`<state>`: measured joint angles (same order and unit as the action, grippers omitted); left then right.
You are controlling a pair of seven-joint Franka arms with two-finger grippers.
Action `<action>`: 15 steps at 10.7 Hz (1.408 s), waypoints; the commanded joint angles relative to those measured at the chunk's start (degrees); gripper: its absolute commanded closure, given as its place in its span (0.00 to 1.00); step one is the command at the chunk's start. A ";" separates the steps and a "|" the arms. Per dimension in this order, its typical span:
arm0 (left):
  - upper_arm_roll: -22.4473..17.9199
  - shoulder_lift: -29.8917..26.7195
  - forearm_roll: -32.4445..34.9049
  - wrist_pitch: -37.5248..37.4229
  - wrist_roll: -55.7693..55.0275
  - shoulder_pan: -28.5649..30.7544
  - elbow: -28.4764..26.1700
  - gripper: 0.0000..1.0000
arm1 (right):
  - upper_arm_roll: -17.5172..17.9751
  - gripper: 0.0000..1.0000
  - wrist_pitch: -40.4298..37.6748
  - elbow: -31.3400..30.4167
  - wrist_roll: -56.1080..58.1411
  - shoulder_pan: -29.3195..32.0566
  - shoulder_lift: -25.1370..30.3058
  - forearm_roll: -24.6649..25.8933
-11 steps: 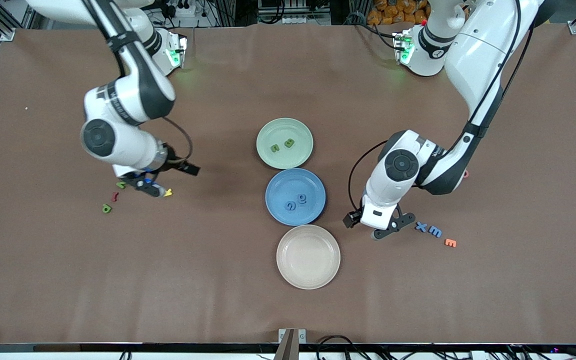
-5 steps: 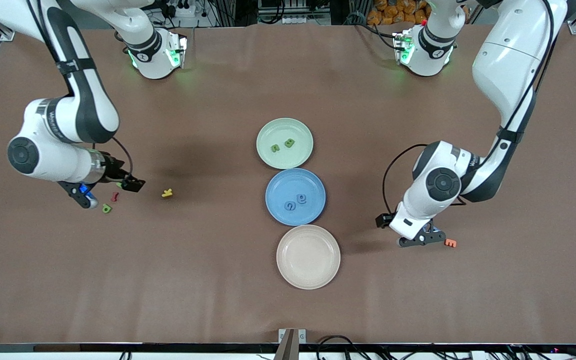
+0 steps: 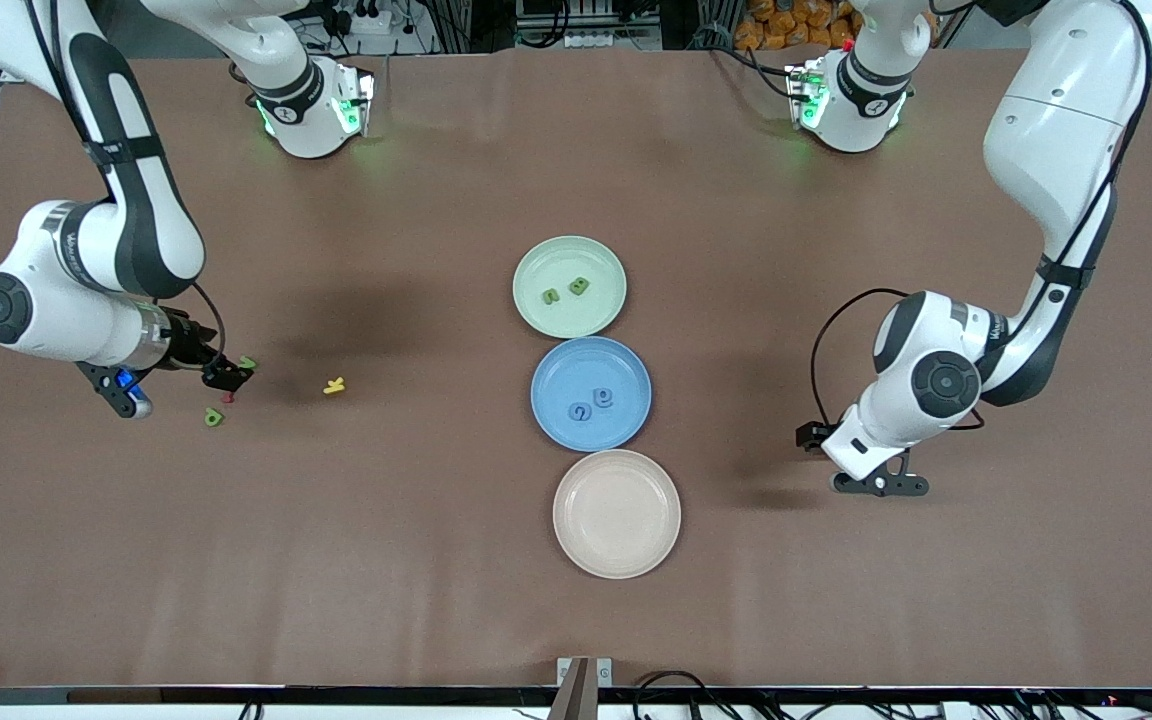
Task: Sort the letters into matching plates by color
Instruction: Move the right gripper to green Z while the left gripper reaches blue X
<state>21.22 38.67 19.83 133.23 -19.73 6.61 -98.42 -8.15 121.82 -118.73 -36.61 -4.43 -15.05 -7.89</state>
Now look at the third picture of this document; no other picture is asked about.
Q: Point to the blue round plate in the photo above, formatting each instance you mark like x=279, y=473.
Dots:
x=556, y=370

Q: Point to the green foam letter B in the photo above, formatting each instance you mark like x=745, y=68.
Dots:
x=580, y=286

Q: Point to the white power strip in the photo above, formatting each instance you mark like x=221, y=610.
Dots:
x=364, y=18

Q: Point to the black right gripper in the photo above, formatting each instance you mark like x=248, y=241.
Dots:
x=188, y=348

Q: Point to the brown table cover sheet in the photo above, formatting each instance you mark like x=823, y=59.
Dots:
x=436, y=560

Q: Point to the beige round plate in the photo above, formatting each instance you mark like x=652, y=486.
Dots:
x=616, y=514

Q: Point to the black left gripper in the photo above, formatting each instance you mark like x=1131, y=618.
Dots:
x=813, y=435

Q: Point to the pale green round plate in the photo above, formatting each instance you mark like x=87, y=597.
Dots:
x=569, y=320

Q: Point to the metal table edge bracket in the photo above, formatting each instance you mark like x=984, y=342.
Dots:
x=584, y=675

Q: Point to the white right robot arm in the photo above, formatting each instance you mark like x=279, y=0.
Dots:
x=46, y=320

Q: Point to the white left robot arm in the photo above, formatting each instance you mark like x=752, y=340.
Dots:
x=1056, y=130

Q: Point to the orange packaged goods pile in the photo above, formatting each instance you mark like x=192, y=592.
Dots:
x=786, y=25

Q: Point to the blue foam letter G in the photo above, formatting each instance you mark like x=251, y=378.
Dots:
x=579, y=411

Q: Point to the yellow foam letter K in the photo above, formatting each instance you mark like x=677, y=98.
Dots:
x=334, y=385

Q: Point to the blue foam letter a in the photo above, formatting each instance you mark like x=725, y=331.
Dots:
x=603, y=397

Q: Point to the green foam letter P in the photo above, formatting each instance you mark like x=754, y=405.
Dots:
x=213, y=416

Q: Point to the silver arm base connector box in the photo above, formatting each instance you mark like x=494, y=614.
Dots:
x=354, y=100
x=804, y=95

